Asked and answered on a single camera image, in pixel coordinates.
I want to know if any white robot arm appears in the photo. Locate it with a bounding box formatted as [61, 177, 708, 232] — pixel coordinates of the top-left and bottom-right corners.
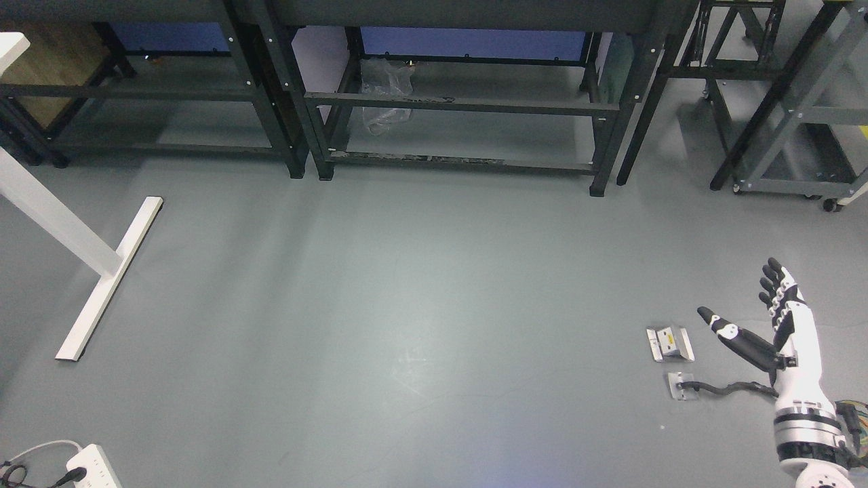
[773, 401, 866, 487]

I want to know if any black floor cable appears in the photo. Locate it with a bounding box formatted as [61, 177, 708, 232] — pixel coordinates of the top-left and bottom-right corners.
[676, 380, 779, 399]

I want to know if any small metal floor plate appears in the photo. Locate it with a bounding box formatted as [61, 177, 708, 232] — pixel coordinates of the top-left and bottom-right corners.
[665, 371, 698, 401]

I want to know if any white power strip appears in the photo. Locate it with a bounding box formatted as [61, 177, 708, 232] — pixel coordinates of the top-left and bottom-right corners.
[65, 443, 122, 487]

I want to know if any black metal shelf left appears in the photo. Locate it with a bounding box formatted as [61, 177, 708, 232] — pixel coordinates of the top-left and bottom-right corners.
[2, 1, 309, 179]

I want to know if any grey wheeled rack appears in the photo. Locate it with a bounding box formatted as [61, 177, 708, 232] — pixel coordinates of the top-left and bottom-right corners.
[708, 1, 867, 213]

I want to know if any black metal shelf right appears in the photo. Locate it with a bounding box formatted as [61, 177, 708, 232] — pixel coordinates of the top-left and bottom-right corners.
[248, 1, 696, 197]

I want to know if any clear plastic bag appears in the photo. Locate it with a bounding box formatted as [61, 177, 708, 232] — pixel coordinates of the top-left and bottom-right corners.
[359, 58, 416, 136]

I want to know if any white desk with T-foot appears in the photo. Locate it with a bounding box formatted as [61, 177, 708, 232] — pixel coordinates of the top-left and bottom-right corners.
[0, 32, 163, 362]

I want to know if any black metal shelf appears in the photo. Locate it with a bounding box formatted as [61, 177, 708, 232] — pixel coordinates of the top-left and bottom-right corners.
[2, 1, 309, 179]
[248, 1, 696, 197]

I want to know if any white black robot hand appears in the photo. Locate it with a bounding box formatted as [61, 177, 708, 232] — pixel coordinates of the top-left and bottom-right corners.
[696, 258, 835, 413]

